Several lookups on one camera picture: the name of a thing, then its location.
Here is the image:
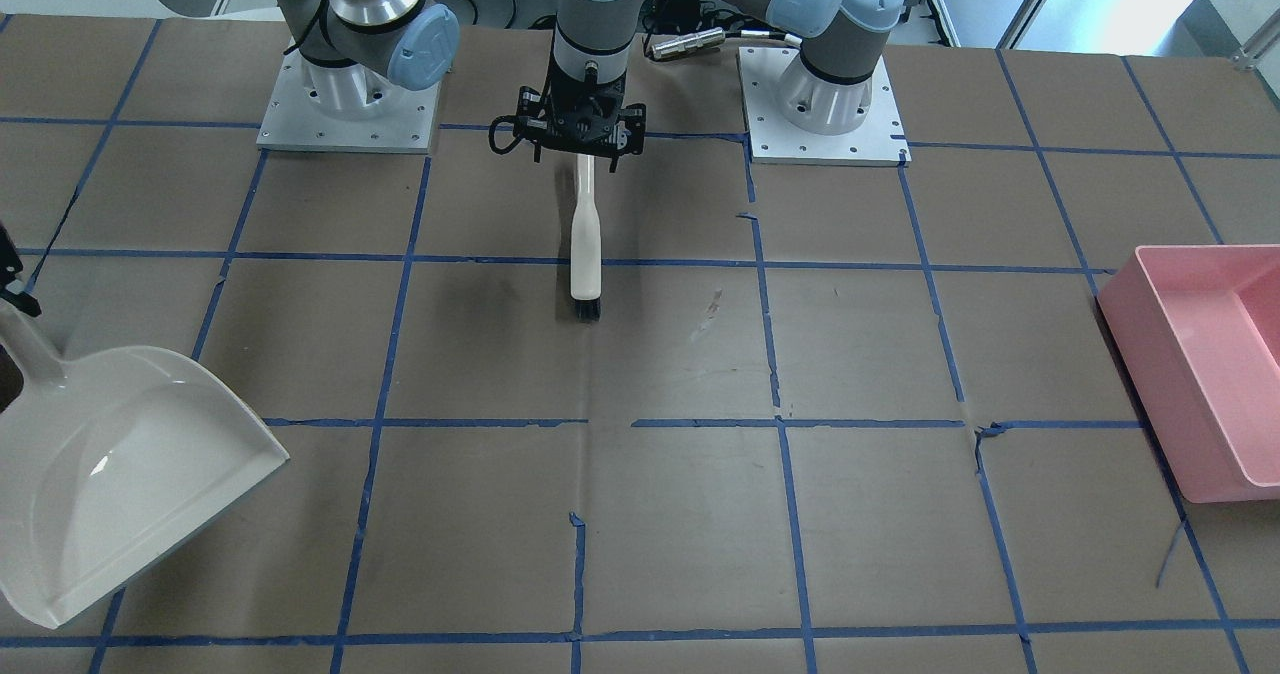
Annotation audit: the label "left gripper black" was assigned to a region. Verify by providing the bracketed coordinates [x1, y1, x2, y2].
[488, 78, 646, 162]

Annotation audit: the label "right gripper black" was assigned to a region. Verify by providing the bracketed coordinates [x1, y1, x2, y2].
[1, 224, 42, 317]

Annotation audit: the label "beige hand brush black bristles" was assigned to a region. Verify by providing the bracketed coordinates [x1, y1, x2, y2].
[570, 153, 603, 322]

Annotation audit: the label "beige plastic dustpan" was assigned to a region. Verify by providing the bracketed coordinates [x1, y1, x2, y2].
[1, 304, 289, 629]

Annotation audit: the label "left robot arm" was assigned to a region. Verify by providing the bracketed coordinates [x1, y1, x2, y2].
[488, 0, 910, 165]

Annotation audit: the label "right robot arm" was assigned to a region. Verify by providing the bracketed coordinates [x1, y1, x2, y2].
[3, 0, 460, 299]

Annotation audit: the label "pink plastic tray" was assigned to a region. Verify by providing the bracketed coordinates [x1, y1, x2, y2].
[1098, 244, 1279, 504]

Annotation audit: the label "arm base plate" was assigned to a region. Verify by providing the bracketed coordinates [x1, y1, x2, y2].
[739, 49, 913, 168]
[256, 51, 442, 155]

